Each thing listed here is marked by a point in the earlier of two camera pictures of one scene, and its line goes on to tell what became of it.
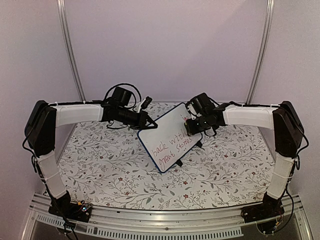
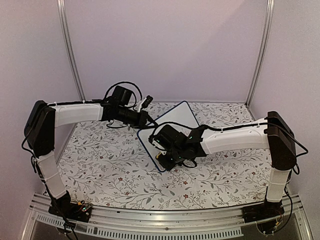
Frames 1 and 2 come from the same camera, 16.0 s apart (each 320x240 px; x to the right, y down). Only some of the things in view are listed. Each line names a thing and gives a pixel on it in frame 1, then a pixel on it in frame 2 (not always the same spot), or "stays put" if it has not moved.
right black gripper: x=191 y=129 -> x=167 y=165
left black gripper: x=142 y=123 stays put
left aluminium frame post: x=62 y=9 stays put
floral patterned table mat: x=115 y=168 stays put
